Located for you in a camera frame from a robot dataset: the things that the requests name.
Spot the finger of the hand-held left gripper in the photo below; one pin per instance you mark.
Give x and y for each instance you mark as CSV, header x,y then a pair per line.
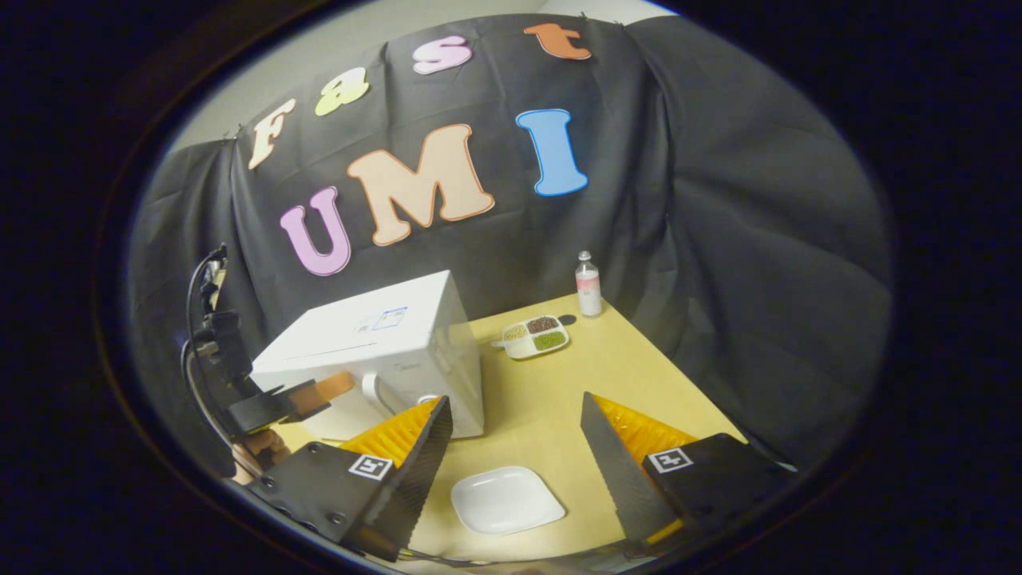
x,y
279,403

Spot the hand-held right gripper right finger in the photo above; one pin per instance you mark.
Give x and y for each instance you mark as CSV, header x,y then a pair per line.
x,y
615,471

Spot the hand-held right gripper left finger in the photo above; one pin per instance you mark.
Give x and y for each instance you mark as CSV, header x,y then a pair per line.
x,y
415,467

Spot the white microwave oven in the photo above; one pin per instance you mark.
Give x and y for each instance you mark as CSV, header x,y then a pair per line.
x,y
359,335

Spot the white square plate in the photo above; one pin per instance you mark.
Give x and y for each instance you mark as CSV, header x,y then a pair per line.
x,y
507,499

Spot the white divided tray with beans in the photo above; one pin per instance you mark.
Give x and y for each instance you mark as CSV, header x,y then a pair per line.
x,y
533,337

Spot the clear bottle with pink label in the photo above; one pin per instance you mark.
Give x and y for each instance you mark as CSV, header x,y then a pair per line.
x,y
589,287

